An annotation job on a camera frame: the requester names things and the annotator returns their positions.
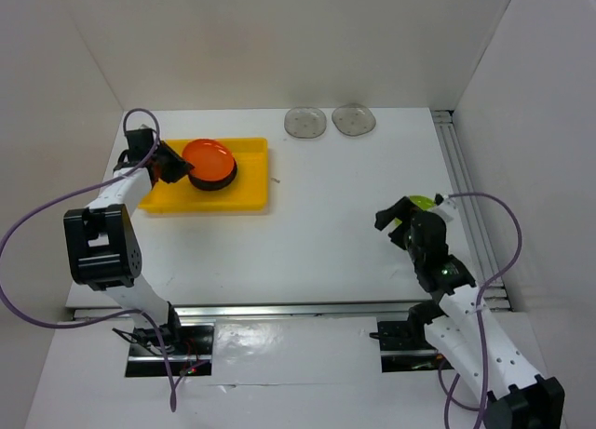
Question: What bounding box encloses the aluminium rail front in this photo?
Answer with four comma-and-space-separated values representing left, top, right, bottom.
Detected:
72, 298, 434, 322

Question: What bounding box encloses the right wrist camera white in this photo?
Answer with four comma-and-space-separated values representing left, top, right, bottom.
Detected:
430, 194, 458, 223

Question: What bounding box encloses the clear glass plate right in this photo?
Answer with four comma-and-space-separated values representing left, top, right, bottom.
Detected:
332, 103, 376, 137

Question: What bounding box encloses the yellow plastic bin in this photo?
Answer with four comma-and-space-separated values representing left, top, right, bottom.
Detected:
139, 138, 269, 214

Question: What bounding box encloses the green plate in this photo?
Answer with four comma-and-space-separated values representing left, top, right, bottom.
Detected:
393, 194, 436, 226

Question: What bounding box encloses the aluminium rail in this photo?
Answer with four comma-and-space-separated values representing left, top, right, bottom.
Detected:
430, 110, 512, 312
72, 298, 434, 322

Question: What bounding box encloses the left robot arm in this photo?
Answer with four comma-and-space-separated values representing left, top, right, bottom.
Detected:
63, 127, 191, 354

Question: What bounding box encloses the aluminium rail right side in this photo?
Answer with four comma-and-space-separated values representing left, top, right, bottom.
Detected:
430, 110, 512, 312

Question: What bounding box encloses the orange plate back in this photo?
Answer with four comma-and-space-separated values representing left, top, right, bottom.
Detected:
183, 139, 236, 181

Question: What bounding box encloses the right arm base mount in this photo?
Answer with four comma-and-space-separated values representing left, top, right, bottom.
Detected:
369, 321, 446, 373

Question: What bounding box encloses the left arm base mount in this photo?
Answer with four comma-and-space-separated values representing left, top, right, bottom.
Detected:
112, 323, 214, 378

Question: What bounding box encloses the clear glass plate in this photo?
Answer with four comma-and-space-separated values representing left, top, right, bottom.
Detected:
284, 107, 327, 140
332, 103, 376, 137

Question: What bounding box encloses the clear glass plate left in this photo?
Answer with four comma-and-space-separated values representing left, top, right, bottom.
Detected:
284, 107, 327, 140

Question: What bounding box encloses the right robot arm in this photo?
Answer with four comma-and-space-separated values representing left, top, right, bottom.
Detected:
374, 194, 565, 428

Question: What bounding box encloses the black plate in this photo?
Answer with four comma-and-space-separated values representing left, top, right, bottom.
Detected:
187, 163, 237, 192

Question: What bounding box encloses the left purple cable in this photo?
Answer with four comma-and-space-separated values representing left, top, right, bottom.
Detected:
0, 108, 181, 412

